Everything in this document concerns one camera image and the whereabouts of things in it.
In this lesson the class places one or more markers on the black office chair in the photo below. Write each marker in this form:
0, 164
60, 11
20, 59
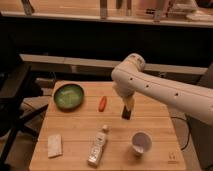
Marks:
16, 83

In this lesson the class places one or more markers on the black rectangular block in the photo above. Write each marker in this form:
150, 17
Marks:
126, 114

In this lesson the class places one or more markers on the red orange pepper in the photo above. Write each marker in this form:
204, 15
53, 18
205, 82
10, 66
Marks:
102, 104

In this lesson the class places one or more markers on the white plastic bottle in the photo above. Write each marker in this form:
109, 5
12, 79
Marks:
98, 146

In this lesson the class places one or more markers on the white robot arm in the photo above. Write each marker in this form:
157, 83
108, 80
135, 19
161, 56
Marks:
128, 77

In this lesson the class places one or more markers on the green ceramic bowl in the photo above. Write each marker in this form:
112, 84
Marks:
69, 96

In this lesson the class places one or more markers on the white cup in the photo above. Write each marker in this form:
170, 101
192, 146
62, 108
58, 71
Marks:
141, 143

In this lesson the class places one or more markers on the white sponge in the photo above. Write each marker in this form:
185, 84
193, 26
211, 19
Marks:
54, 145

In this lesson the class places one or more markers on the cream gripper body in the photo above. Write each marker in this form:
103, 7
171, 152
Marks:
128, 102

